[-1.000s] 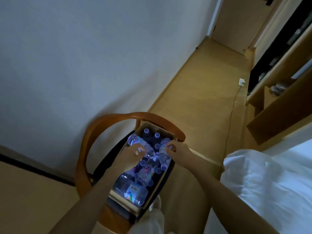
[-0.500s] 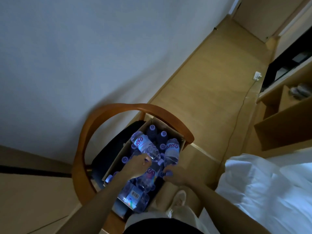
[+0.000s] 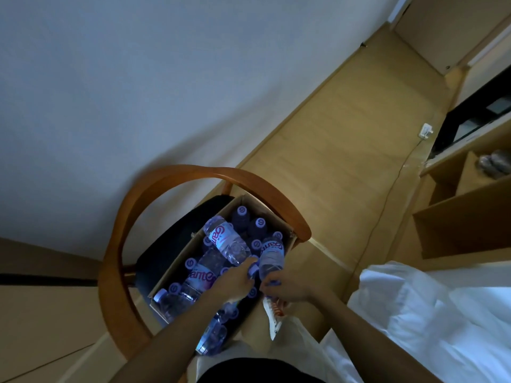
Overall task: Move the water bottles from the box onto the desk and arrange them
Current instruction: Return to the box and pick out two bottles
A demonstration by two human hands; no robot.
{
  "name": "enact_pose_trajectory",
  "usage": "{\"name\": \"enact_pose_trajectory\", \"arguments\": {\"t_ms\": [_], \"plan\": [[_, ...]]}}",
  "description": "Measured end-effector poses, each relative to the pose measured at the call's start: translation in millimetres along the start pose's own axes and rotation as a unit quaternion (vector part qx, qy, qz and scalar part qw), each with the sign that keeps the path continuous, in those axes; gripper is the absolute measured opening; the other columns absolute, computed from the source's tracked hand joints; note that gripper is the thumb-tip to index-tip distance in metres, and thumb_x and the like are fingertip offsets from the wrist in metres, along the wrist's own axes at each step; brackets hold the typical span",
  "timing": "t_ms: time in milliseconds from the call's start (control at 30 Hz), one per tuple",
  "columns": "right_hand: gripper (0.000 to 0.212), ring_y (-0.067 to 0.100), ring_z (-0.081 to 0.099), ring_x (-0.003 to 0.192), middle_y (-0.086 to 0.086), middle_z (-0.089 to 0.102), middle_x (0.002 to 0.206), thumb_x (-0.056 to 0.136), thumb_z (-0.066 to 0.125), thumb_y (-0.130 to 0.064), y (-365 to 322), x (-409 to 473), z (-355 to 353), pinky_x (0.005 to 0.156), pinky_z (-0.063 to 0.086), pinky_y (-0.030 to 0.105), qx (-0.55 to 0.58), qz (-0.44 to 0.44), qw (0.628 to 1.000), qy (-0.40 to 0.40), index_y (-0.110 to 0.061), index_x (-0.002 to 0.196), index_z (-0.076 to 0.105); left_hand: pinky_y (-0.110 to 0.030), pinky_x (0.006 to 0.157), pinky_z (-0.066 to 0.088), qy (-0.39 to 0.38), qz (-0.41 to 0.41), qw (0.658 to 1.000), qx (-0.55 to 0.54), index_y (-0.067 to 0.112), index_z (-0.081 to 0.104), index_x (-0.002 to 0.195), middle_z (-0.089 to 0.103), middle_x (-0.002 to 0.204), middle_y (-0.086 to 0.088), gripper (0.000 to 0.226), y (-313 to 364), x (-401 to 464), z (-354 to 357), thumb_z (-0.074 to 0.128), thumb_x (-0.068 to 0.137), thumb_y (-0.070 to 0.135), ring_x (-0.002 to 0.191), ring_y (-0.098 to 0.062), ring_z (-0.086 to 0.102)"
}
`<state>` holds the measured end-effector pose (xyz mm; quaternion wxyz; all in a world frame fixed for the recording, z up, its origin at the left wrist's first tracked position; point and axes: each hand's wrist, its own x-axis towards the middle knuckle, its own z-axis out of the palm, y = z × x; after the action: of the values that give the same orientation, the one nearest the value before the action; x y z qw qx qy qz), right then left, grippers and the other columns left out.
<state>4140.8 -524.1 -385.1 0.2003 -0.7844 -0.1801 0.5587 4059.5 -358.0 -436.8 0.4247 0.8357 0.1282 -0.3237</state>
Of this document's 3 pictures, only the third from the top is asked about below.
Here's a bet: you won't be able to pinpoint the person's left hand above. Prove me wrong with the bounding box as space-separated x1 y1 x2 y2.
207 257 258 306

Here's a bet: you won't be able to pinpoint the person's right hand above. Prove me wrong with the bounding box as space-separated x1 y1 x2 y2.
259 269 332 312

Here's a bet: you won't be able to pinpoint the pile of water bottles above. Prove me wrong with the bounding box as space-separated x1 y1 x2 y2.
153 206 285 355

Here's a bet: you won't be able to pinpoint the clear water bottle purple cap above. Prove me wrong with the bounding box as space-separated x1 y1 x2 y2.
258 237 285 282
202 215 259 276

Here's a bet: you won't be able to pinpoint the wooden chair curved backrest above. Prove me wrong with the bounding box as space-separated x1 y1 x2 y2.
97 164 312 362

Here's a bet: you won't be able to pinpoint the person's left forearm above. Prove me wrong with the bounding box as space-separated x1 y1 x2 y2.
108 290 224 383

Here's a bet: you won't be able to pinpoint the person's right forearm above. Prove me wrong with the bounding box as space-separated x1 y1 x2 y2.
319 298 444 383

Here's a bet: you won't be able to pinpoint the person's white shoe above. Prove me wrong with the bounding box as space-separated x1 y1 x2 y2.
261 295 289 342

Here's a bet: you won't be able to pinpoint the person's black shirt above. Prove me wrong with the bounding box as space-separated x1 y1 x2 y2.
197 357 326 383

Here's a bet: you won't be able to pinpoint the brown cardboard box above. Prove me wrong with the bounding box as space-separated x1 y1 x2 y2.
147 195 298 355

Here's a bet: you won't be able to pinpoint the white bed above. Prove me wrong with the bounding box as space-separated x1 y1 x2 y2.
319 261 511 383

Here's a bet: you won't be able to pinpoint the wooden open wardrobe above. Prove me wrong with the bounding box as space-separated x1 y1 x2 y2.
393 67 511 272

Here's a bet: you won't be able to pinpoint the grey slippers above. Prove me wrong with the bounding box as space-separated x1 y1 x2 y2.
477 149 511 180

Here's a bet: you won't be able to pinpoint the wooden door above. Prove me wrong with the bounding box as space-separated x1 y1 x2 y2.
393 0 511 76

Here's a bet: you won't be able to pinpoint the wooden wall panel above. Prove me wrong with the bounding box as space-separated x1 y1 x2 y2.
0 237 125 383

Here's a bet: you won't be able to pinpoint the white power adapter with cable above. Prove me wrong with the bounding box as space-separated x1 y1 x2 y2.
351 123 434 276

